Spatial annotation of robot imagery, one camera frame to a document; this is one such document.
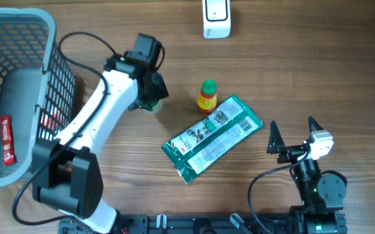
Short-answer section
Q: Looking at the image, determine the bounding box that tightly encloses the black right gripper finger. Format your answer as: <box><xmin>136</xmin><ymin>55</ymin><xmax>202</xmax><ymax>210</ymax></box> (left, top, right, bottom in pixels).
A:
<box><xmin>266</xmin><ymin>120</ymin><xmax>285</xmax><ymax>154</ymax></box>
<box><xmin>308</xmin><ymin>116</ymin><xmax>324</xmax><ymax>133</ymax></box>

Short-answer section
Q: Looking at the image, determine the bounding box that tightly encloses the green lidded round jar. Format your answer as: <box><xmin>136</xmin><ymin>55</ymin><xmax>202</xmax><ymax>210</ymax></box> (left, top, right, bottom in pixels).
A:
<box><xmin>144</xmin><ymin>99</ymin><xmax>162</xmax><ymax>114</ymax></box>

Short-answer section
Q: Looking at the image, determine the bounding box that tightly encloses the red yellow green-capped bottle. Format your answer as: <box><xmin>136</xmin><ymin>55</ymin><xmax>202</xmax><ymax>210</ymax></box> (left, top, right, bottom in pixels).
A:
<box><xmin>197</xmin><ymin>79</ymin><xmax>217</xmax><ymax>114</ymax></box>

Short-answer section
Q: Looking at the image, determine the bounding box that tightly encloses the green white sachet packet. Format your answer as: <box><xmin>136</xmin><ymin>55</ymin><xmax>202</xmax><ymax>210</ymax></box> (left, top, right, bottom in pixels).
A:
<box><xmin>161</xmin><ymin>94</ymin><xmax>264</xmax><ymax>184</ymax></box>

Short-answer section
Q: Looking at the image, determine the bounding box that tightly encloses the small orange white box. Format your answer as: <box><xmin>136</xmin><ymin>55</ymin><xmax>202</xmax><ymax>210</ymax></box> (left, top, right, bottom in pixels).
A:
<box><xmin>40</xmin><ymin>107</ymin><xmax>64</xmax><ymax>131</ymax></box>

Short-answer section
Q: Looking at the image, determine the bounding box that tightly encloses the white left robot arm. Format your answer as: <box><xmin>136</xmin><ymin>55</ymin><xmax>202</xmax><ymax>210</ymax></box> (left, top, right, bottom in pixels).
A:
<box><xmin>31</xmin><ymin>49</ymin><xmax>168</xmax><ymax>233</ymax></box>

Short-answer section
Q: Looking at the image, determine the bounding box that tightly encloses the white barcode scanner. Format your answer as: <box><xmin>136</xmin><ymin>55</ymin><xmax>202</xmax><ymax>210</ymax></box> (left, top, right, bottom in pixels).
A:
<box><xmin>202</xmin><ymin>0</ymin><xmax>231</xmax><ymax>40</ymax></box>

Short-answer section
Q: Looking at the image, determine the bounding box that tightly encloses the grey plastic mesh basket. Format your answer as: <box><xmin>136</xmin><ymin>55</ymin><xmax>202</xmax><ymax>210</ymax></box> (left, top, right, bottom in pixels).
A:
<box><xmin>0</xmin><ymin>8</ymin><xmax>76</xmax><ymax>187</ymax></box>

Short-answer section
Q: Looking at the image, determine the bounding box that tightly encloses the red snack stick packet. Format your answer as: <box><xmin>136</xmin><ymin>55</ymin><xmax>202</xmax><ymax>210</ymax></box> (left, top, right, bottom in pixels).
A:
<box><xmin>0</xmin><ymin>115</ymin><xmax>16</xmax><ymax>166</ymax></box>

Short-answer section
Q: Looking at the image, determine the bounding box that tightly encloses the black right camera cable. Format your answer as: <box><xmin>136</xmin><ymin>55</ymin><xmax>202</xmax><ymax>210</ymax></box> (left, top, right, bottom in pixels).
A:
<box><xmin>247</xmin><ymin>142</ymin><xmax>312</xmax><ymax>234</ymax></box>

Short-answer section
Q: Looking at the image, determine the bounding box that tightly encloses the black mounting rail base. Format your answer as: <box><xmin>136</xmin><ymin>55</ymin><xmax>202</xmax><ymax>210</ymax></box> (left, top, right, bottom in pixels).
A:
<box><xmin>58</xmin><ymin>213</ymin><xmax>348</xmax><ymax>234</ymax></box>

